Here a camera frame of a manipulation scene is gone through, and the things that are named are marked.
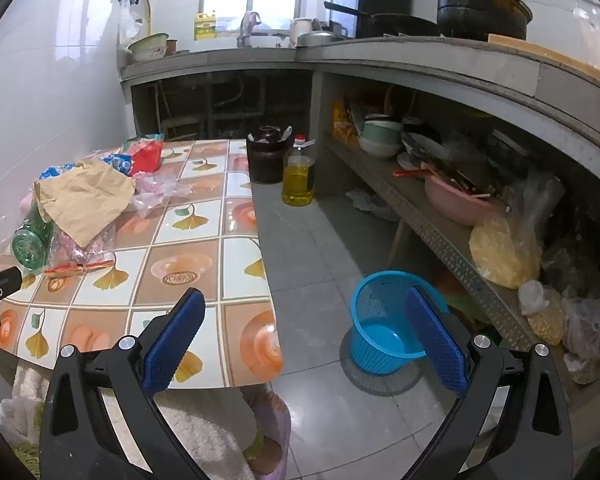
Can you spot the metal pot lid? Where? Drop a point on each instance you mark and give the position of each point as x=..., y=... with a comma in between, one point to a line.
x=320, y=39

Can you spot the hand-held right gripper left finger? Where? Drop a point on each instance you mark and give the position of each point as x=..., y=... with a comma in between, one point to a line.
x=175, y=345

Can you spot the white bowl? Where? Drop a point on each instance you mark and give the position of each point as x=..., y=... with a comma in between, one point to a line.
x=377, y=149

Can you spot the cooking oil bottle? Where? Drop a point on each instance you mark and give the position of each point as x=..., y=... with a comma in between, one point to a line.
x=297, y=185

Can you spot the green plastic bottle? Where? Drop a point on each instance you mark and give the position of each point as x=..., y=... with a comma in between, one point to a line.
x=30, y=247

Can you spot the wooden cutting board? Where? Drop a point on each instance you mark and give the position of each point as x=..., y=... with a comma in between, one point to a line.
x=555, y=55

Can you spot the white kettle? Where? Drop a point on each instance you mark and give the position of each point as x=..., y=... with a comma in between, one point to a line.
x=301, y=30

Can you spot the hanging white plastic bag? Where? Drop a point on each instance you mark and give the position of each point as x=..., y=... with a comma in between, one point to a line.
x=129, y=25

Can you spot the large black pot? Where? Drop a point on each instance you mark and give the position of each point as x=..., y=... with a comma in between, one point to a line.
x=480, y=10

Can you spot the clear wrapper with red strip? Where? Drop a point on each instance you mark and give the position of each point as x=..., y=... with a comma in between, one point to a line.
x=87, y=255

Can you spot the yellow detergent bottle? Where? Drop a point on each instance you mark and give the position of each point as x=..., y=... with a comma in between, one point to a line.
x=205, y=25

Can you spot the brown paper bag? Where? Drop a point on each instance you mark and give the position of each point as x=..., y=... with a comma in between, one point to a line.
x=80, y=195

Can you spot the orange snack bag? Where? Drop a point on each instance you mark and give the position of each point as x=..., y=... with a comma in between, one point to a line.
x=342, y=125

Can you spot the small bag of beans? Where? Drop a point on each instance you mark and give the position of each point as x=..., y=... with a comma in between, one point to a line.
x=545, y=317

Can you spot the grey concrete counter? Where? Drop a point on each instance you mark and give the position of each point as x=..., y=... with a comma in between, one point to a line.
x=430, y=57

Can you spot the pink plastic basin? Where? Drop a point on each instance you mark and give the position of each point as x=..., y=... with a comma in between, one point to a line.
x=455, y=205

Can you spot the pale green bowl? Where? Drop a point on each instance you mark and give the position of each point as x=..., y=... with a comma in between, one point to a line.
x=380, y=132

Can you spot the pink slipper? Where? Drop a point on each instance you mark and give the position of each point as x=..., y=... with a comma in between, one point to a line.
x=275, y=420

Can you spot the perforated metal shelf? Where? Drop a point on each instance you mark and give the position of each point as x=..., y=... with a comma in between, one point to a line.
x=430, y=230

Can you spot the pink plastic bag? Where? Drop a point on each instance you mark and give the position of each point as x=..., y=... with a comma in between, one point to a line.
x=155, y=190

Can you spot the enamel basin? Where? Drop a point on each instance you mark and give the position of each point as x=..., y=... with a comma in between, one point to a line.
x=147, y=47

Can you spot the pinkish plastic bag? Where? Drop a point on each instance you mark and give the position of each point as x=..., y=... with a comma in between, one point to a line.
x=590, y=335

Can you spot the pile of dishes and utensils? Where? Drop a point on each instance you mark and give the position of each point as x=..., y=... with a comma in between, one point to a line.
x=440, y=155

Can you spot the red snack packet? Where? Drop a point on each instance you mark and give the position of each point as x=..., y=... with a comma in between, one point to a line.
x=147, y=157

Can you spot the metal faucet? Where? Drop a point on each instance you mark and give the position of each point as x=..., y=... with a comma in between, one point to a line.
x=247, y=25

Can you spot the red ladle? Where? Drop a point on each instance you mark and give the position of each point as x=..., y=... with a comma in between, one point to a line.
x=410, y=172

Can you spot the small brown cup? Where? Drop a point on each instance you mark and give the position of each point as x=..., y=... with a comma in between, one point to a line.
x=171, y=47

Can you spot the black wok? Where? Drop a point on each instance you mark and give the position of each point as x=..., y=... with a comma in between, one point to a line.
x=400, y=25

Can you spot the white cloth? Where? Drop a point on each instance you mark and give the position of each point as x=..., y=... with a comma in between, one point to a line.
x=372, y=205

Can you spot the dark ceramic jar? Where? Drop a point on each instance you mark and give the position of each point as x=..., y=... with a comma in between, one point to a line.
x=267, y=160

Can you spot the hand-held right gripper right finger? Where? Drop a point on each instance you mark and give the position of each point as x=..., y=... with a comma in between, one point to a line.
x=437, y=340

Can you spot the blue plastic basket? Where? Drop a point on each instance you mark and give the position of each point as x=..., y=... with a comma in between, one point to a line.
x=380, y=340

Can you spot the clear bag of yellow food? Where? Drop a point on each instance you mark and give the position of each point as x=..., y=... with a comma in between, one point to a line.
x=500, y=250

